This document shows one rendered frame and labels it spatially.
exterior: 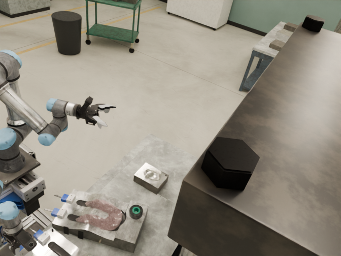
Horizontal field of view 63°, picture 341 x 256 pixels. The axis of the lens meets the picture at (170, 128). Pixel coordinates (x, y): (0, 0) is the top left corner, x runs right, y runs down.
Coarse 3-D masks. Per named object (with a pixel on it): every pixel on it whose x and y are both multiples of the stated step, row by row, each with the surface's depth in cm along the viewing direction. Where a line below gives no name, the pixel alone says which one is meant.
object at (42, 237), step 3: (30, 228) 152; (33, 231) 151; (39, 231) 151; (42, 231) 151; (36, 234) 149; (39, 234) 150; (42, 234) 148; (45, 234) 149; (48, 234) 149; (36, 237) 148; (39, 237) 147; (42, 237) 147; (45, 237) 147; (48, 237) 149; (39, 240) 146; (42, 240) 146; (45, 240) 147; (42, 243) 146
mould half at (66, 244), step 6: (54, 234) 152; (60, 234) 153; (48, 240) 149; (54, 240) 150; (60, 240) 150; (66, 240) 151; (36, 246) 146; (42, 246) 146; (60, 246) 148; (66, 246) 149; (72, 246) 149; (36, 252) 143; (42, 252) 144; (48, 252) 145; (54, 252) 145; (72, 252) 147; (78, 252) 147; (84, 252) 146
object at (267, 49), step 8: (280, 24) 552; (288, 24) 532; (272, 32) 508; (280, 32) 486; (288, 32) 493; (264, 40) 468; (272, 40) 474; (280, 40) 480; (256, 48) 434; (264, 48) 440; (272, 48) 444; (280, 48) 437; (256, 56) 441; (264, 56) 435; (272, 56) 428; (248, 64) 455; (264, 64) 564; (248, 72) 463; (256, 72) 529; (248, 80) 498; (256, 80) 503; (240, 88) 484; (248, 88) 476
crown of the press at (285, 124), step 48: (288, 48) 110; (336, 48) 119; (288, 96) 80; (336, 96) 85; (240, 144) 52; (288, 144) 63; (336, 144) 65; (192, 192) 50; (240, 192) 50; (288, 192) 52; (336, 192) 54; (192, 240) 58; (240, 240) 50; (288, 240) 44; (336, 240) 45
